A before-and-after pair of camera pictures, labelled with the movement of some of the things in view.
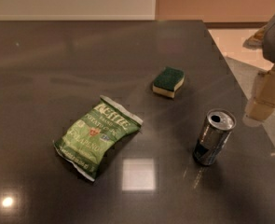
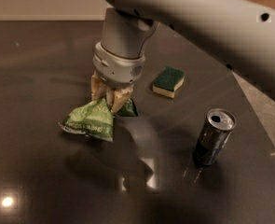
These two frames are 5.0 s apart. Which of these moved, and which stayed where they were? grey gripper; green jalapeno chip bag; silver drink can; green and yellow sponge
Moved: grey gripper; green jalapeno chip bag
Stayed: green and yellow sponge; silver drink can
